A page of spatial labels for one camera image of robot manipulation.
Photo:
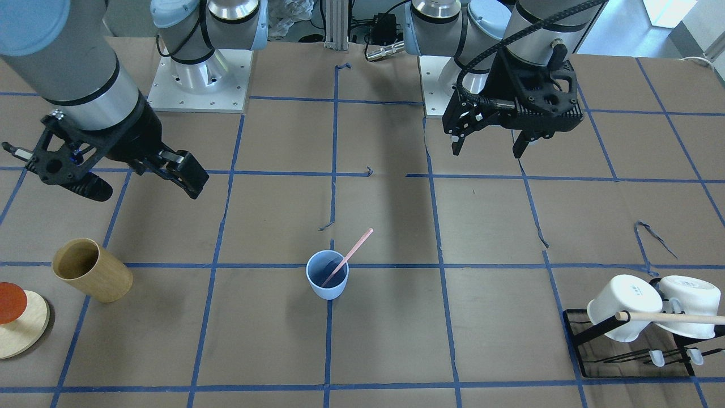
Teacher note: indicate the aluminium frame post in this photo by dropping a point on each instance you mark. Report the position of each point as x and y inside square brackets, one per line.
[337, 17]

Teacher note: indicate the white mug far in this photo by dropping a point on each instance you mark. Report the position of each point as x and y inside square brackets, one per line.
[694, 297]

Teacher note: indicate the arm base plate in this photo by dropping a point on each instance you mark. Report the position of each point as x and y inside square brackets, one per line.
[438, 77]
[218, 85]

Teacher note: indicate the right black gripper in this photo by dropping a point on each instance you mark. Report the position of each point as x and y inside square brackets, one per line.
[137, 134]

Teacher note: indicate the white mug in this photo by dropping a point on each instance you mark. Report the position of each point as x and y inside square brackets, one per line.
[694, 297]
[624, 293]

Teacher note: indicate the wooden cylindrical cup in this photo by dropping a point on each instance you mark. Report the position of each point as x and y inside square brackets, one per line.
[89, 267]

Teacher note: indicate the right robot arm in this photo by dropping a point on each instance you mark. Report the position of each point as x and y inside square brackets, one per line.
[98, 110]

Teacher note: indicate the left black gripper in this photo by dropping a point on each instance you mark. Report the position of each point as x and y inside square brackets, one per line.
[490, 85]

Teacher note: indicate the light blue cup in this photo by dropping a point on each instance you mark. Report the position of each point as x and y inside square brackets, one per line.
[319, 271]

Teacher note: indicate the wooden rack handle rod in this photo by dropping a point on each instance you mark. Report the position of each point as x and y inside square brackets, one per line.
[668, 317]

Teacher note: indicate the black wire mug rack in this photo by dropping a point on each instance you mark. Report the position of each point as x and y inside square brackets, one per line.
[655, 353]

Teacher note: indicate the white mug near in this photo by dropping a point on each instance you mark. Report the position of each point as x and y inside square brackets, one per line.
[624, 293]

